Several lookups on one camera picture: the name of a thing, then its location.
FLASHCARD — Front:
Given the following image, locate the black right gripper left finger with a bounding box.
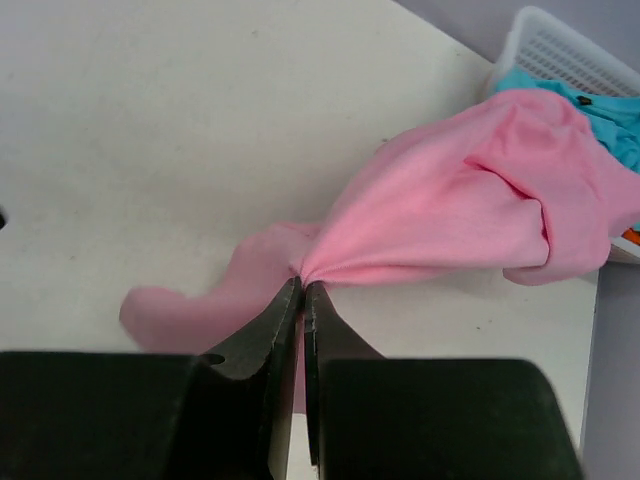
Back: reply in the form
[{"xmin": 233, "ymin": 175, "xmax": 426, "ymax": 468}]
[{"xmin": 1, "ymin": 278, "xmax": 302, "ymax": 479}]

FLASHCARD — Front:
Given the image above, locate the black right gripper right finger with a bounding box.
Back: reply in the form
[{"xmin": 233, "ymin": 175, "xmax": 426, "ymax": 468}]
[{"xmin": 304, "ymin": 282, "xmax": 584, "ymax": 479}]

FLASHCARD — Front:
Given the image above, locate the white plastic basket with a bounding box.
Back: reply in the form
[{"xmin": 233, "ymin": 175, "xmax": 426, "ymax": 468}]
[{"xmin": 480, "ymin": 7, "xmax": 639, "ymax": 280}]

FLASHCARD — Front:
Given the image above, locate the blue t shirt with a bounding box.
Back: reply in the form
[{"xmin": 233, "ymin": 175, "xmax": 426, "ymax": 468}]
[{"xmin": 493, "ymin": 68, "xmax": 639, "ymax": 173}]

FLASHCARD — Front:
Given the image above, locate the pink t shirt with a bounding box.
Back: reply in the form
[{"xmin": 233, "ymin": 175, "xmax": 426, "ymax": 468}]
[{"xmin": 118, "ymin": 90, "xmax": 640, "ymax": 415}]

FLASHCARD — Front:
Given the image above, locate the orange t shirt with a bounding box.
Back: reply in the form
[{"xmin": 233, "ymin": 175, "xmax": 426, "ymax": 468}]
[{"xmin": 622, "ymin": 229, "xmax": 640, "ymax": 245}]

